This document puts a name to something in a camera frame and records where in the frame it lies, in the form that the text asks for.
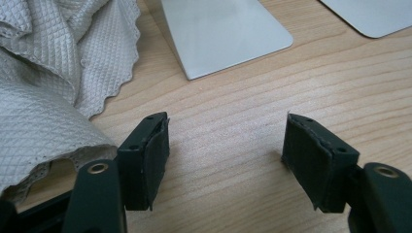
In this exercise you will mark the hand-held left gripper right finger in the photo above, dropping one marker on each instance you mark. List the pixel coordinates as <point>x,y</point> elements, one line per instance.
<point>311,161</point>

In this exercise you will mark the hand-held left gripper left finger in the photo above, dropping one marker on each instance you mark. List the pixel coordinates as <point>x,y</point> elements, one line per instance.
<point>142,161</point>

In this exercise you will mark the grey textured cleaning cloth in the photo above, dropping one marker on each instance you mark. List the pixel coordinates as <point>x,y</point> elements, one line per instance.
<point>48,64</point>

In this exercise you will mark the white expandable metal bookend rack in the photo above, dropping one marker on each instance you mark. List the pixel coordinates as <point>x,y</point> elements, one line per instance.
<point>223,35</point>

